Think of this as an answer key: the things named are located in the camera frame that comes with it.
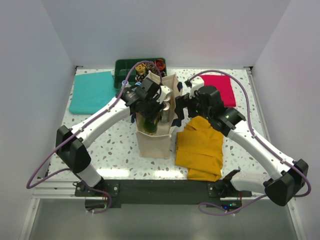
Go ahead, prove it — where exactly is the green glass bottle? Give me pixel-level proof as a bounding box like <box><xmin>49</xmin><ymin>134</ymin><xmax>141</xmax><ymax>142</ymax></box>
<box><xmin>143</xmin><ymin>119</ymin><xmax>159</xmax><ymax>135</ymax></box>

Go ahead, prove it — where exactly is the beige canvas tote bag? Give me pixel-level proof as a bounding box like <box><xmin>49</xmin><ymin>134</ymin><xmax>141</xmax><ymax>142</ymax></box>
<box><xmin>135</xmin><ymin>74</ymin><xmax>183</xmax><ymax>159</ymax></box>

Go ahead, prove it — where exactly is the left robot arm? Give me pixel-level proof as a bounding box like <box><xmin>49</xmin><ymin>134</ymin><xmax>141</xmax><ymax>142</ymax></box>
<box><xmin>55</xmin><ymin>77</ymin><xmax>172</xmax><ymax>196</ymax></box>

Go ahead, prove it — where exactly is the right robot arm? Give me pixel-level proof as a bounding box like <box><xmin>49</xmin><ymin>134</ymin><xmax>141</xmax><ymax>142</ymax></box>
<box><xmin>174</xmin><ymin>86</ymin><xmax>309</xmax><ymax>206</ymax></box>

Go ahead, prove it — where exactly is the black white rolled tie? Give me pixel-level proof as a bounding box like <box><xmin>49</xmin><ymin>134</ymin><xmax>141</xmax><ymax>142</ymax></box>
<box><xmin>135</xmin><ymin>74</ymin><xmax>145</xmax><ymax>83</ymax></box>

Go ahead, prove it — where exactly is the red folded cloth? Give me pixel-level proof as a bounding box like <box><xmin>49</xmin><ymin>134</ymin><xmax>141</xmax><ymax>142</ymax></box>
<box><xmin>200</xmin><ymin>74</ymin><xmax>236</xmax><ymax>108</ymax></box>

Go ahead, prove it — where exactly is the yellow rolled tie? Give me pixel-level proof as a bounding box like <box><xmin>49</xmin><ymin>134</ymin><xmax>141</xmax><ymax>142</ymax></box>
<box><xmin>135</xmin><ymin>63</ymin><xmax>146</xmax><ymax>75</ymax></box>

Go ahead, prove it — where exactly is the mustard yellow cloth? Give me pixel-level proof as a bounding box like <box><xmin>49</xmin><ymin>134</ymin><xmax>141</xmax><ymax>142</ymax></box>
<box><xmin>175</xmin><ymin>116</ymin><xmax>224</xmax><ymax>182</ymax></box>

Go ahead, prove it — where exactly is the brown patterned rolled tie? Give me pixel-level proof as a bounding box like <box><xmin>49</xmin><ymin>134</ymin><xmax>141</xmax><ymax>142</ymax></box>
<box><xmin>145</xmin><ymin>62</ymin><xmax>157</xmax><ymax>74</ymax></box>

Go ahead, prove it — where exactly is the orange black rolled tie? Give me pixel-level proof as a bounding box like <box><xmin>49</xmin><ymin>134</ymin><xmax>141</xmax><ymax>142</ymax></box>
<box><xmin>154</xmin><ymin>58</ymin><xmax>166</xmax><ymax>72</ymax></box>

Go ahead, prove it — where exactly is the green compartment tray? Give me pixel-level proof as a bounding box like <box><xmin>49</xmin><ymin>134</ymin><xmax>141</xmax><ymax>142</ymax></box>
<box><xmin>113</xmin><ymin>57</ymin><xmax>167</xmax><ymax>90</ymax></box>

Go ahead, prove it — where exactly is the teal folded cloth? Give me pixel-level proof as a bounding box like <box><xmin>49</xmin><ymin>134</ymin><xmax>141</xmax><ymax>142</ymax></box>
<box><xmin>69</xmin><ymin>71</ymin><xmax>117</xmax><ymax>115</ymax></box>

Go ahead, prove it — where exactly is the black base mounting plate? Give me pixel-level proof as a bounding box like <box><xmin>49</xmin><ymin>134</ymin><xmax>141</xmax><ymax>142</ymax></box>
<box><xmin>74</xmin><ymin>179</ymin><xmax>253</xmax><ymax>210</ymax></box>

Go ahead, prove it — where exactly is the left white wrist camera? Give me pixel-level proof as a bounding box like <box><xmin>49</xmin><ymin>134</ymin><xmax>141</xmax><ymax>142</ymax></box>
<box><xmin>157</xmin><ymin>85</ymin><xmax>173</xmax><ymax>103</ymax></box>

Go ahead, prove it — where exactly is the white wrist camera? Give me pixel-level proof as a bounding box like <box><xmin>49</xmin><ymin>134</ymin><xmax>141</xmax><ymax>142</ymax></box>
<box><xmin>184</xmin><ymin>76</ymin><xmax>205</xmax><ymax>99</ymax></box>
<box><xmin>157</xmin><ymin>85</ymin><xmax>173</xmax><ymax>103</ymax></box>

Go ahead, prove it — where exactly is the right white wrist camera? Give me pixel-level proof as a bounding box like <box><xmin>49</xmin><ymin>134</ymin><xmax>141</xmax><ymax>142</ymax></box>
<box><xmin>184</xmin><ymin>76</ymin><xmax>205</xmax><ymax>99</ymax></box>

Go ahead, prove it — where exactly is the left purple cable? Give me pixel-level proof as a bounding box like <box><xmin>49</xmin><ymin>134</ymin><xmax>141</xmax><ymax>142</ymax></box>
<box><xmin>26</xmin><ymin>59</ymin><xmax>162</xmax><ymax>215</ymax></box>

